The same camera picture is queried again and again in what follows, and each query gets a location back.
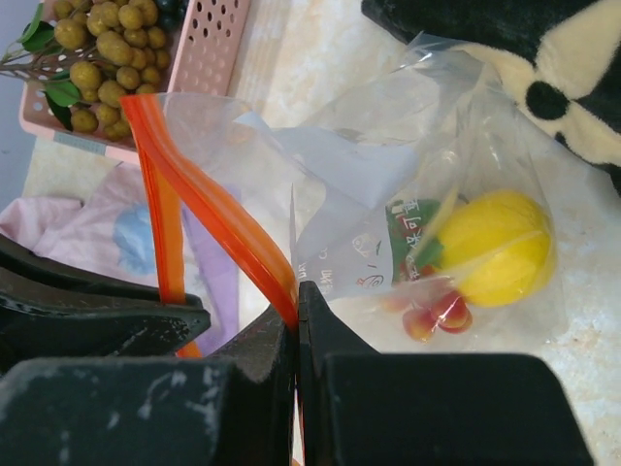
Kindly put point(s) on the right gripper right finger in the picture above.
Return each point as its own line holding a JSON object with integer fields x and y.
{"x": 359, "y": 406}

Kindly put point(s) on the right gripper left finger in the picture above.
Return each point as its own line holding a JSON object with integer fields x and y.
{"x": 234, "y": 407}

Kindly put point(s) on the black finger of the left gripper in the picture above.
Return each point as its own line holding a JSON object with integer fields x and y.
{"x": 49, "y": 309}

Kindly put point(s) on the red cherry sprig green leaves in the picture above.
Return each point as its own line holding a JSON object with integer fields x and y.
{"x": 426, "y": 300}

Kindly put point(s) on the yellow lemon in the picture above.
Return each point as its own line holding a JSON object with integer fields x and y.
{"x": 498, "y": 249}

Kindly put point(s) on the clear zip bag orange zipper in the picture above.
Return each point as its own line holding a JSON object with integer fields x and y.
{"x": 324, "y": 201}

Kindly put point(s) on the brown longan bunch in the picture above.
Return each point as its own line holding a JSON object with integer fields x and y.
{"x": 88, "y": 56}

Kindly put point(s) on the dark grape bunch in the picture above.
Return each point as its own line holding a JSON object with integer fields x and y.
{"x": 171, "y": 14}

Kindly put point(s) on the pink purple cloth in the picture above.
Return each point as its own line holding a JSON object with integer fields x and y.
{"x": 110, "y": 234}

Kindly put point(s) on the pink plastic basket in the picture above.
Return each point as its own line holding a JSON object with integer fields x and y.
{"x": 203, "y": 56}

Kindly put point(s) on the black pillow cream flowers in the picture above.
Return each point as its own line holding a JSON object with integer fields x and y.
{"x": 558, "y": 60}

